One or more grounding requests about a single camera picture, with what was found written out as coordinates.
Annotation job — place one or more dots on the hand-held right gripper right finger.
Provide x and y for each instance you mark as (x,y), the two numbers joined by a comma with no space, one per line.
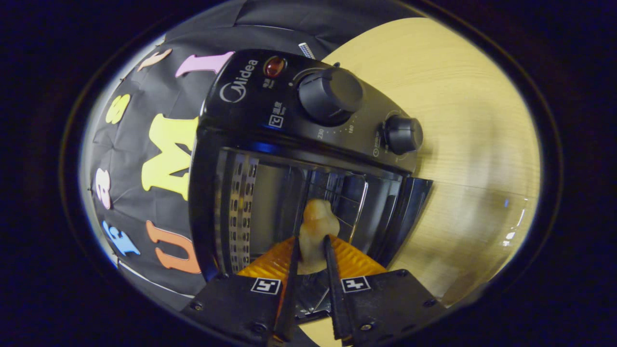
(337,299)

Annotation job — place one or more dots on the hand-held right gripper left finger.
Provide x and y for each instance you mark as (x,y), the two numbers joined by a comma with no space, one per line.
(289,299)

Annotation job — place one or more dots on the golden croissant bread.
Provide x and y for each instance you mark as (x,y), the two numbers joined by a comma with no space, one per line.
(315,226)

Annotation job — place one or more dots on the black electric oven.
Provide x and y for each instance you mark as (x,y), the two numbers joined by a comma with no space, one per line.
(250,111)

